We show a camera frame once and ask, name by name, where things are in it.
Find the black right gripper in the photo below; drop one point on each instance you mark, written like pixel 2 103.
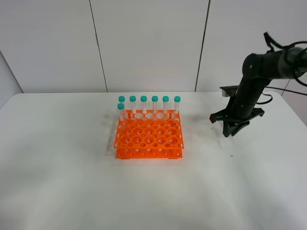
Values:
pixel 235 116

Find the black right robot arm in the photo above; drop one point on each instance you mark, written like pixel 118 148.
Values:
pixel 258 71

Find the orange test tube rack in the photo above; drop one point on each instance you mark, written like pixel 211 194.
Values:
pixel 150 136

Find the second row left tube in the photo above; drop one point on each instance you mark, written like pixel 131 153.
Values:
pixel 122 114

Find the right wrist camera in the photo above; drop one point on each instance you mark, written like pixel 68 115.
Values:
pixel 229 91

